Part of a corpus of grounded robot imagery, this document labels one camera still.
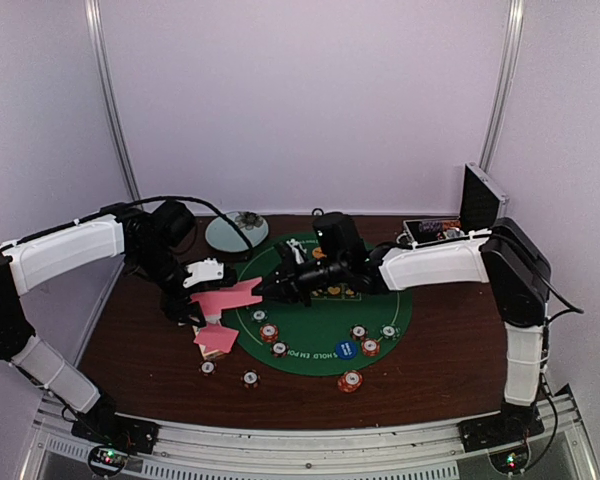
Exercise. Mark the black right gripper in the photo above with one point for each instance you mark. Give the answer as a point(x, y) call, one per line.
point(288, 285)

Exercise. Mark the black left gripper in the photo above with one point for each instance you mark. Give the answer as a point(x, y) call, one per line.
point(177, 305)

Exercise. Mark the red-backed playing card deck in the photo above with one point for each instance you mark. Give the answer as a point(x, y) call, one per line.
point(213, 303)

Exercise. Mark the single red-backed playing card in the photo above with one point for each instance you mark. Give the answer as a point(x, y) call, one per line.
point(247, 290)

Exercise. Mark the green chips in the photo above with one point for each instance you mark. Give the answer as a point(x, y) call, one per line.
point(389, 332)
point(259, 315)

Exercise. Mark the single brown chip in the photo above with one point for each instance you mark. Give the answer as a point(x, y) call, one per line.
point(207, 368)

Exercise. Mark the red chips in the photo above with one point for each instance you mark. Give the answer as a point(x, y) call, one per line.
point(370, 347)
point(269, 333)

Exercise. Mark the brown chips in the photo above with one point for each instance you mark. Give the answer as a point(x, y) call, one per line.
point(358, 332)
point(279, 349)

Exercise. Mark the brown poker chip stack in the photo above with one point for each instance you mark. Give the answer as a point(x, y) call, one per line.
point(250, 379)

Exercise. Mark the blue small blind button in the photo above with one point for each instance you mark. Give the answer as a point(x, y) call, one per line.
point(346, 350)

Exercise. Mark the red poker chip stack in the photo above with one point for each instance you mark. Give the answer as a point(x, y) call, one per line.
point(350, 381)

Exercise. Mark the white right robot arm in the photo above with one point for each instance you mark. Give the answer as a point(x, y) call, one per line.
point(501, 256)

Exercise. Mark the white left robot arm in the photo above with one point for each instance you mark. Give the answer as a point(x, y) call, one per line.
point(145, 240)

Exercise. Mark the loose red-backed cards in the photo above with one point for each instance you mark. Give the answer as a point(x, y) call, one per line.
point(229, 336)

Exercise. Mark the playing card box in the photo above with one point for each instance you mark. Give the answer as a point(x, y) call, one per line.
point(212, 354)

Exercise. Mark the light blue flower plate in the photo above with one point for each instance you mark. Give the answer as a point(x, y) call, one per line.
point(221, 236)

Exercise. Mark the round green poker mat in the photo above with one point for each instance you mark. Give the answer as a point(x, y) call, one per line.
point(313, 332)

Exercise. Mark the aluminium poker case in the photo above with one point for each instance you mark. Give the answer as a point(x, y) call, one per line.
point(483, 201)

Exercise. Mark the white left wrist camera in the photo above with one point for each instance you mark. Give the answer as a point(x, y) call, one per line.
point(209, 272)

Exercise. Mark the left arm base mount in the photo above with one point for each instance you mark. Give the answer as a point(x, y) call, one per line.
point(104, 425)

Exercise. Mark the aluminium front rail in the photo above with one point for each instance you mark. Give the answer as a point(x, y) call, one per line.
point(422, 451)

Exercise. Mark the right aluminium frame post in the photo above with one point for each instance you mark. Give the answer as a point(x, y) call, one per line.
point(508, 64)

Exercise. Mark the aluminium frame post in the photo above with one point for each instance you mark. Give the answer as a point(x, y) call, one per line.
point(508, 64)
point(97, 37)

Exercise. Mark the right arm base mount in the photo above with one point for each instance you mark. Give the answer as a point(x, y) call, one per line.
point(512, 424)

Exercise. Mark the left aluminium frame post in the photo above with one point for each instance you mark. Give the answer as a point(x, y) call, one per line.
point(97, 37)

